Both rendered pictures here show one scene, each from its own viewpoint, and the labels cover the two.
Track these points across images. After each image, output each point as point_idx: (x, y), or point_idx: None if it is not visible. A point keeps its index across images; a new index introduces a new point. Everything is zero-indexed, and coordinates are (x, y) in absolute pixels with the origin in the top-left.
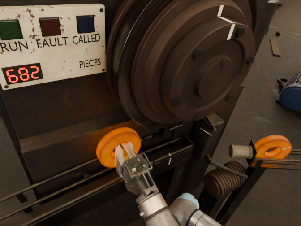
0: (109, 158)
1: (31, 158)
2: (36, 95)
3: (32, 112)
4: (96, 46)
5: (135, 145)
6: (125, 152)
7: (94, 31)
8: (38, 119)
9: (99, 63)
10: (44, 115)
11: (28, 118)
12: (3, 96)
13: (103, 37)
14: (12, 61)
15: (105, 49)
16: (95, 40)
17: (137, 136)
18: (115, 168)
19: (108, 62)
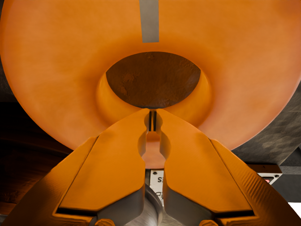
0: (236, 92)
1: None
2: (255, 150)
3: (281, 131)
4: (160, 189)
5: (66, 112)
6: (143, 139)
7: (160, 196)
8: (285, 119)
9: (159, 178)
10: (271, 122)
11: (296, 124)
12: (288, 155)
13: None
14: None
15: (146, 175)
16: (161, 192)
17: (69, 147)
18: (285, 203)
19: (160, 221)
